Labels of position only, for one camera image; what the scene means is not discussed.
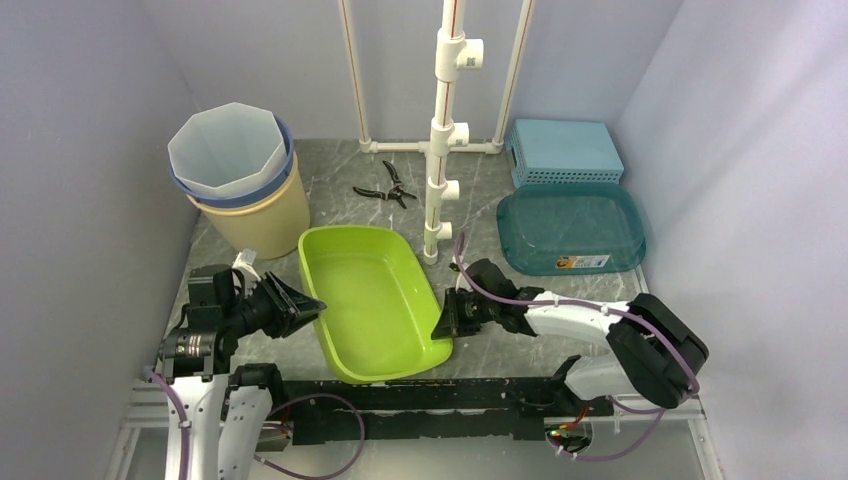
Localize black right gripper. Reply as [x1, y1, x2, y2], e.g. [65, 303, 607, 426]
[431, 287, 497, 341]

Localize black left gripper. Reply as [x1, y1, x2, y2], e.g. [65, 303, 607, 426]
[224, 269, 326, 338]

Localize lime green plastic tub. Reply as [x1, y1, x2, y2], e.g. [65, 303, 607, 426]
[298, 225, 453, 384]

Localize teal translucent plastic tub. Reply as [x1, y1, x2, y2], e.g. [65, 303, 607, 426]
[496, 183, 647, 276]

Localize light blue perforated basket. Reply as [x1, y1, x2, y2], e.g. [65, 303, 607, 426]
[504, 119, 624, 187]

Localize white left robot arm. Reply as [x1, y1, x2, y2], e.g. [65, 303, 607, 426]
[151, 264, 326, 479]

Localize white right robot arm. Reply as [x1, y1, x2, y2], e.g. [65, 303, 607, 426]
[431, 259, 709, 415]

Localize beige plastic bucket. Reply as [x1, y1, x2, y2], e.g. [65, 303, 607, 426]
[187, 153, 311, 260]

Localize blue bucket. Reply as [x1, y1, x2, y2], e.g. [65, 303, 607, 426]
[169, 115, 295, 209]

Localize translucent white faceted bin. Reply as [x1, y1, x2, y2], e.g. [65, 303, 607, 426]
[167, 102, 286, 198]

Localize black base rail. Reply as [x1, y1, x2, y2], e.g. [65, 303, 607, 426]
[228, 362, 598, 446]

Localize black handled pliers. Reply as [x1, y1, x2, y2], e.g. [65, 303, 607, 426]
[352, 160, 418, 209]

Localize white PVC pipe frame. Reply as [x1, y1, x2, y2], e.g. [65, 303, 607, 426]
[337, 1, 535, 265]

